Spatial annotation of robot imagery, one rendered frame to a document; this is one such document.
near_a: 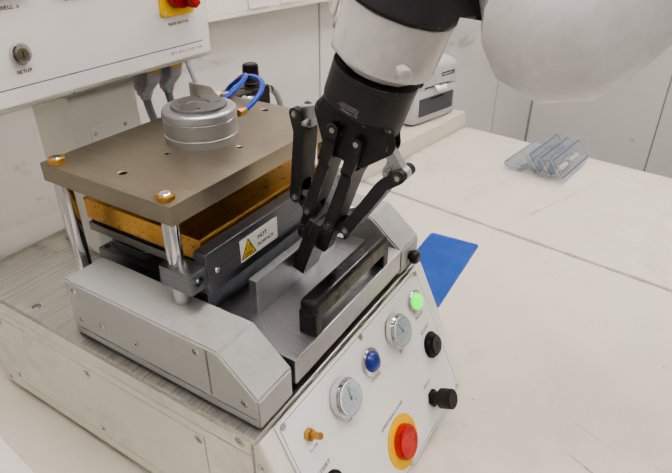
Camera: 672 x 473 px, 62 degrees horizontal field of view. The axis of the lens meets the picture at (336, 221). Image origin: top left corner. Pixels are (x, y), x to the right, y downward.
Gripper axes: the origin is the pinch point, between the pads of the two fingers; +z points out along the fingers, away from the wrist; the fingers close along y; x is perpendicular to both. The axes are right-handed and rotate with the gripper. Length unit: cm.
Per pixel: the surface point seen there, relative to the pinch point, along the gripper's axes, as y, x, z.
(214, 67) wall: -60, 55, 24
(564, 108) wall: 3, 251, 62
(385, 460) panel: 18.4, -3.8, 17.6
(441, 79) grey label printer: -22, 105, 21
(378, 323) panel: 9.4, 3.9, 8.5
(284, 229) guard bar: -3.9, 0.4, 1.5
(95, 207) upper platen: -20.7, -10.2, 4.5
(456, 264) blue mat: 11, 44, 25
